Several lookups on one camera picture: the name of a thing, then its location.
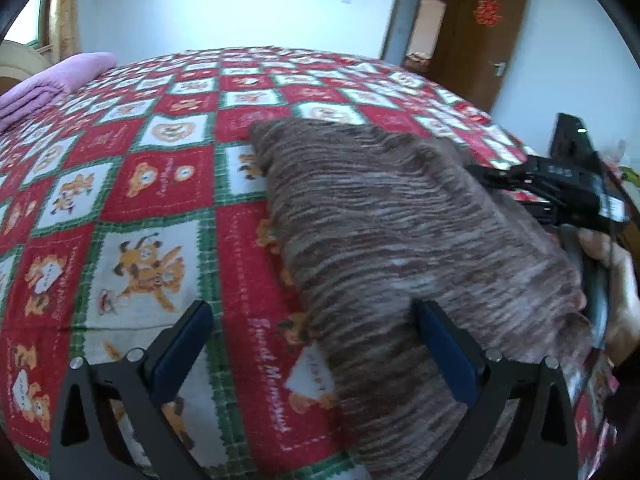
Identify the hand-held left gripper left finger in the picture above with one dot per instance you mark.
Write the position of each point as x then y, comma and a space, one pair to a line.
180, 355

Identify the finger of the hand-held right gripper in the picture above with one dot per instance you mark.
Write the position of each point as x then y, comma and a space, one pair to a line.
500, 177

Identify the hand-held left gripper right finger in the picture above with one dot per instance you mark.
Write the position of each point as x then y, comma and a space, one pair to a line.
450, 355

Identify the brown knit sweater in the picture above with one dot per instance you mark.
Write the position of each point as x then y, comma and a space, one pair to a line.
375, 220

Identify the person's right hand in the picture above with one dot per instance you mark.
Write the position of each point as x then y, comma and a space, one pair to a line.
625, 285

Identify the brown wooden door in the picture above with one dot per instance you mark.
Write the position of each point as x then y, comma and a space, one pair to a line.
480, 60

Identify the red paper door decoration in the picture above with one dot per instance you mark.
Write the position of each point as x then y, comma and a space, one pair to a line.
488, 12

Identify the red green printed bedspread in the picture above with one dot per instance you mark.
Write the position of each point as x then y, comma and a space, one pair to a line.
165, 170

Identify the folded pink blanket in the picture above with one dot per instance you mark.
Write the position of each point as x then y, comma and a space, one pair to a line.
50, 85

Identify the cream wooden headboard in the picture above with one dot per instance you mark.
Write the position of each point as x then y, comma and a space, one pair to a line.
20, 57

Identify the window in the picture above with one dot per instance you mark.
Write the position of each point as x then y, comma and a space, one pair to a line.
42, 25

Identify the yellow patterned curtain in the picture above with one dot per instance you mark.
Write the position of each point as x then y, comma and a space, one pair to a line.
65, 15

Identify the brown door frame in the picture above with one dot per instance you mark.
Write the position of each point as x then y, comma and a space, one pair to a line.
395, 15

